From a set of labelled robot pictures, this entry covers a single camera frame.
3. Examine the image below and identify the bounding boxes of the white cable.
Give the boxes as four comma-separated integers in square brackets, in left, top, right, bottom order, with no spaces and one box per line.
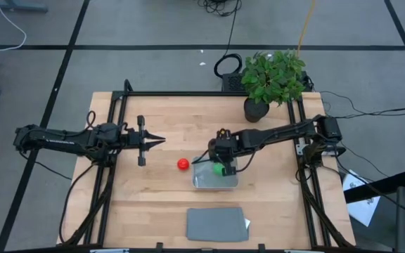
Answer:
[0,0,27,52]

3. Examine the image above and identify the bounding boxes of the white printed paper sheets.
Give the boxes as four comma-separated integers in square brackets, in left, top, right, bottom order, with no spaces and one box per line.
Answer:
[342,169,381,228]

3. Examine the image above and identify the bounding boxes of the black computer box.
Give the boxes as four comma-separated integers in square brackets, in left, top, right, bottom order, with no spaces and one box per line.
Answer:
[221,72,311,93]

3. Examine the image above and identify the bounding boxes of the yellow cable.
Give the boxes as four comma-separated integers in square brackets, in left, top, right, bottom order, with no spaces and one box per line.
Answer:
[296,0,317,57]

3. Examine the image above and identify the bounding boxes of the green potted plant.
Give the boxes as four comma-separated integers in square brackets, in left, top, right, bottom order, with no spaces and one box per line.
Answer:
[240,50,307,124]

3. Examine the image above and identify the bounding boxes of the black floor cables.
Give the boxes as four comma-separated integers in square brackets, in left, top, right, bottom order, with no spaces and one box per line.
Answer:
[320,90,405,121]

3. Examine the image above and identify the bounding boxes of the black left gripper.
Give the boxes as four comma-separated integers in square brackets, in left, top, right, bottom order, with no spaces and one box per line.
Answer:
[123,115,167,167]

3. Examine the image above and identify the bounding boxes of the black metal table frame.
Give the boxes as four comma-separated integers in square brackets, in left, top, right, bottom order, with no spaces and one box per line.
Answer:
[56,79,356,253]

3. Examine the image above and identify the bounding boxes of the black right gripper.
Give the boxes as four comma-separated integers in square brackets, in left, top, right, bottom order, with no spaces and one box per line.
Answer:
[207,137,240,177]

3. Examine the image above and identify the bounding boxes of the translucent plastic tupperware container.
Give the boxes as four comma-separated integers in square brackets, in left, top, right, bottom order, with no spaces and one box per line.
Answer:
[191,155,240,191]

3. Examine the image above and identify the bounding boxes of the red toy tomato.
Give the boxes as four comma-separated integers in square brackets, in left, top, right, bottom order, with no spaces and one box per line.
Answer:
[176,157,191,171]

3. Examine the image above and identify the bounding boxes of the black coiled cable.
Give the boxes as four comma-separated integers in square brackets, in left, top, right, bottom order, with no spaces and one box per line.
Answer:
[198,0,243,79]

